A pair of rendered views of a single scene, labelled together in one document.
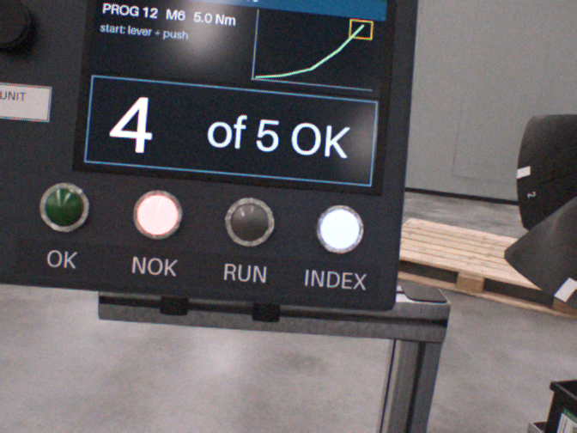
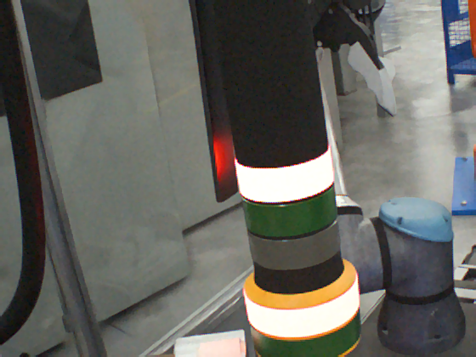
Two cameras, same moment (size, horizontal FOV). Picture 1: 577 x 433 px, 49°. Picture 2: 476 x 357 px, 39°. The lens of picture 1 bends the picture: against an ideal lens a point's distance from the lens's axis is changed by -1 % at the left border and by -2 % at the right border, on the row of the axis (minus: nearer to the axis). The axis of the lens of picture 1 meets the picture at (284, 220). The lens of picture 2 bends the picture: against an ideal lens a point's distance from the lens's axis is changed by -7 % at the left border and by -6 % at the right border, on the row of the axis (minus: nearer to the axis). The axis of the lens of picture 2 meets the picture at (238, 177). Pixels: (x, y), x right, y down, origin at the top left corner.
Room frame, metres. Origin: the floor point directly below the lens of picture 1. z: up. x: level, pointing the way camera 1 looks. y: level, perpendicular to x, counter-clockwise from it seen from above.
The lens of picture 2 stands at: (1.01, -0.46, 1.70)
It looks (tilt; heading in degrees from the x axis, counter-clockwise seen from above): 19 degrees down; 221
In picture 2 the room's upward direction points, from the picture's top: 10 degrees counter-clockwise
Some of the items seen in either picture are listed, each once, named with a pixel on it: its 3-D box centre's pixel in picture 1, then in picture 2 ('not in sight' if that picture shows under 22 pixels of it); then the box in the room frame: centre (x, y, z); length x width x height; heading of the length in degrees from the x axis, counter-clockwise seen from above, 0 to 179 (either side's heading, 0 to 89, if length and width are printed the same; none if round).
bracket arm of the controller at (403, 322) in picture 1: (276, 303); not in sight; (0.41, 0.00, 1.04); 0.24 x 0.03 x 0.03; 94
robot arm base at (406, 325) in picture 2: not in sight; (420, 305); (0.10, -0.91, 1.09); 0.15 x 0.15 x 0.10
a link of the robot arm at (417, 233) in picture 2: not in sight; (413, 243); (0.10, -0.92, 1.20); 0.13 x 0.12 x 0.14; 133
